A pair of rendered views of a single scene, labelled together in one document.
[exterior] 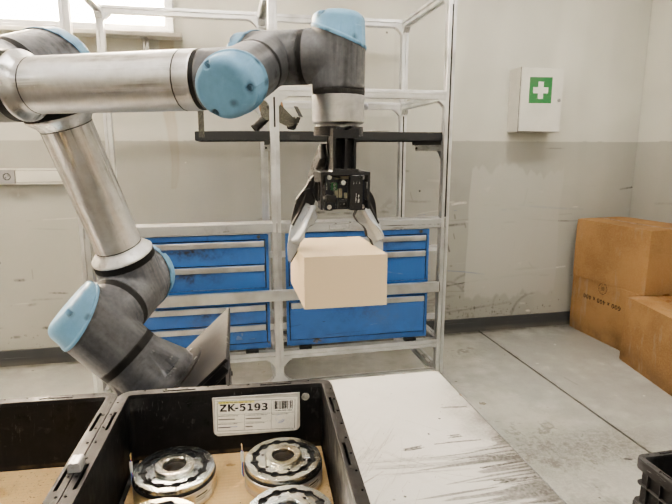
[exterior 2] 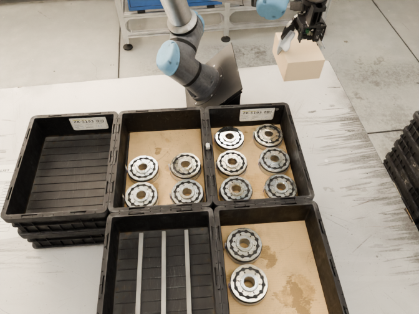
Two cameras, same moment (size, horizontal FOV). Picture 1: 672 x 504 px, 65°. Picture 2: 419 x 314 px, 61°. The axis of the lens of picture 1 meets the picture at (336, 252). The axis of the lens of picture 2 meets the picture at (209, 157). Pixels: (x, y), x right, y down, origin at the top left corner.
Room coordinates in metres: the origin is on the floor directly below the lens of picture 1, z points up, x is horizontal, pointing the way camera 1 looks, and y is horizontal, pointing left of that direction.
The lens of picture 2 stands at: (-0.19, 0.22, 1.82)
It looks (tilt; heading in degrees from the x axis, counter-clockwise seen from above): 53 degrees down; 4
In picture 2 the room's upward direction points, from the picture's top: straight up
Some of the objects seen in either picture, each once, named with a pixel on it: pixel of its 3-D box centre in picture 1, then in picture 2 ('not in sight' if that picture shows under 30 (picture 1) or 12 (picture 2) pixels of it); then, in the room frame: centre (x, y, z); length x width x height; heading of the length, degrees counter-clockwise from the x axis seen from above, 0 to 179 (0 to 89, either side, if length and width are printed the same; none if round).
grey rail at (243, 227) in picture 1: (275, 226); not in sight; (2.45, 0.28, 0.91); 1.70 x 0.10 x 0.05; 102
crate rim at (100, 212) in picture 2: not in sight; (66, 161); (0.43, 0.72, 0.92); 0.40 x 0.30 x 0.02; 8
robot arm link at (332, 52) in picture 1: (336, 54); not in sight; (0.78, 0.00, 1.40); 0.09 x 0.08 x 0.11; 78
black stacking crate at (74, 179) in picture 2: not in sight; (71, 170); (0.43, 0.72, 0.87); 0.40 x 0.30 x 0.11; 8
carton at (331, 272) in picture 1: (334, 269); (297, 55); (0.80, 0.00, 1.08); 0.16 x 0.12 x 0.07; 12
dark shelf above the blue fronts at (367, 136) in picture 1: (320, 138); not in sight; (2.70, 0.08, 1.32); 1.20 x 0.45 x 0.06; 102
